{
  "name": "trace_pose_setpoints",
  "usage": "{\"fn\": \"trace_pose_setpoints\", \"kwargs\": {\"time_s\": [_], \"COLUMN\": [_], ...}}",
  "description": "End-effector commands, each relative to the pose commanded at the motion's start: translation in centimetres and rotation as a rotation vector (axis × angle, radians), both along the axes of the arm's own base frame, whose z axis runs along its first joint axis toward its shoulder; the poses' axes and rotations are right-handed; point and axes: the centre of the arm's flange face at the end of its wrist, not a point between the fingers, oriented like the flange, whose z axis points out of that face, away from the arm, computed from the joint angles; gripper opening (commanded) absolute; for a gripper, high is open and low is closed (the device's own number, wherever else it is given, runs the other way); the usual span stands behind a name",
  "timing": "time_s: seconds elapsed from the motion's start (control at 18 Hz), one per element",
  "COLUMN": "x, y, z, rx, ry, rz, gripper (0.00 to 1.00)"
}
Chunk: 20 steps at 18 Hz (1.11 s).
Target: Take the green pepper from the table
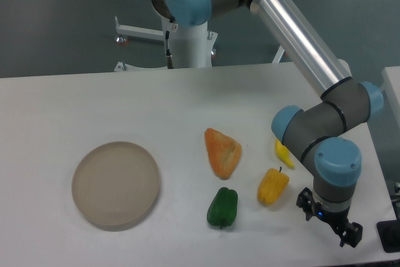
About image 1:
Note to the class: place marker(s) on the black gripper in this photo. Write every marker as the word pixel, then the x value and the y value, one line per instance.
pixel 334 214

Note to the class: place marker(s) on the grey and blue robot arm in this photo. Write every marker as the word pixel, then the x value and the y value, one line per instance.
pixel 313 136

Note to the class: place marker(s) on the orange pepper slice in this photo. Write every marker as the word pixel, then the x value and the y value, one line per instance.
pixel 224 153

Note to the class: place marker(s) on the beige round plate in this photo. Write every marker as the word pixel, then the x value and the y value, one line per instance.
pixel 116 185

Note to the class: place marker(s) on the black device at table edge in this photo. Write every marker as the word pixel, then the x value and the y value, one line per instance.
pixel 389 230

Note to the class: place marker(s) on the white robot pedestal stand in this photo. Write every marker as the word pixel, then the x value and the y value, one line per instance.
pixel 185 47

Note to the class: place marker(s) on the yellow bell pepper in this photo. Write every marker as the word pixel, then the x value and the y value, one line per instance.
pixel 272 186

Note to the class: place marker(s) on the yellow chili pepper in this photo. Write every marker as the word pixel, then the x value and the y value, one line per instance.
pixel 283 154

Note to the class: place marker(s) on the green bell pepper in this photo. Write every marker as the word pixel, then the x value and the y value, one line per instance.
pixel 223 209

